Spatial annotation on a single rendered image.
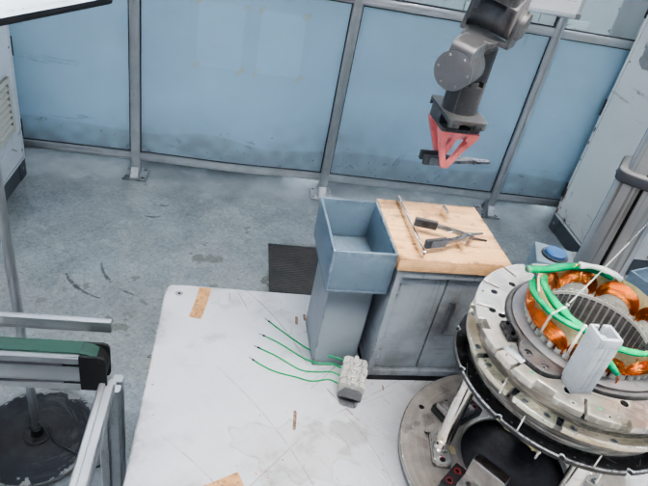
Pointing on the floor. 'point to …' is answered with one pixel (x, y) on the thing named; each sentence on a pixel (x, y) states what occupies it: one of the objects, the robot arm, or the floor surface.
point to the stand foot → (35, 473)
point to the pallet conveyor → (16, 358)
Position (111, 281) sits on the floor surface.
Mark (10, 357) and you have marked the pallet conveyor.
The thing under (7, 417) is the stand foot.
